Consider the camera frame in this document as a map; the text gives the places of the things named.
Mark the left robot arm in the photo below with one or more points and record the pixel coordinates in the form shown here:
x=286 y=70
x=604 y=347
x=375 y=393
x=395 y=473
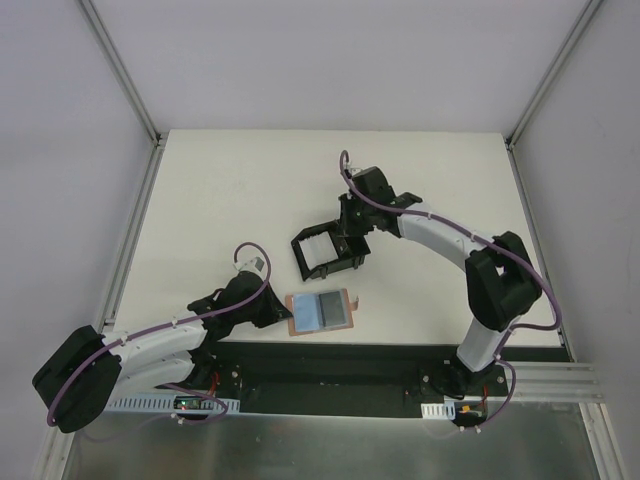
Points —
x=91 y=370

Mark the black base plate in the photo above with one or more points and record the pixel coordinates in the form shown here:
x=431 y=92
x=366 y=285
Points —
x=345 y=380

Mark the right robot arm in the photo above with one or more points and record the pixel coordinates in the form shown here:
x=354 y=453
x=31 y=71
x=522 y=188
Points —
x=499 y=277

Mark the black card dispenser box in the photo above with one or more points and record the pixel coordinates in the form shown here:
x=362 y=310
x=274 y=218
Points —
x=351 y=251

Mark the white cards stack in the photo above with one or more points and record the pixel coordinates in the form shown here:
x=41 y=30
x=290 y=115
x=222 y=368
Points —
x=318 y=250

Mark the aluminium frame post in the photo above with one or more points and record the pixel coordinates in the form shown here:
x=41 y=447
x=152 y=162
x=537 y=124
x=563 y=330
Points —
x=560 y=59
x=114 y=60

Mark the left white cable duct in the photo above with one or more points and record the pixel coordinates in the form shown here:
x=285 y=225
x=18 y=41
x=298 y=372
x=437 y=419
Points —
x=166 y=402

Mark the left aluminium frame post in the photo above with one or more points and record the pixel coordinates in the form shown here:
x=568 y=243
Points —
x=114 y=60

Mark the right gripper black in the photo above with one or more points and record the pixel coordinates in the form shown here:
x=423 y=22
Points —
x=350 y=220

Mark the aluminium rail right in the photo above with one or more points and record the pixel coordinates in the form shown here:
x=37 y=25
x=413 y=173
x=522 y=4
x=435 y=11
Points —
x=557 y=382

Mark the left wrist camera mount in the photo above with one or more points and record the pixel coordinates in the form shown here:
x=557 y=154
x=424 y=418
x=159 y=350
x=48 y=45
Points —
x=254 y=265

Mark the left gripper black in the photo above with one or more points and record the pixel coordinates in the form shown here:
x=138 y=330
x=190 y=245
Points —
x=270 y=304

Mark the right aluminium frame post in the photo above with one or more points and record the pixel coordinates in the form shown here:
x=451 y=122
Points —
x=560 y=59

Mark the brown leather card holder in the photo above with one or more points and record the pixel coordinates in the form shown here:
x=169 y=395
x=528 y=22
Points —
x=306 y=315

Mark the white cable duct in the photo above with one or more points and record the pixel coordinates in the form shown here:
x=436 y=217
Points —
x=166 y=402
x=438 y=411

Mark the right white cable duct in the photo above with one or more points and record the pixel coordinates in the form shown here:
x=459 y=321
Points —
x=438 y=411

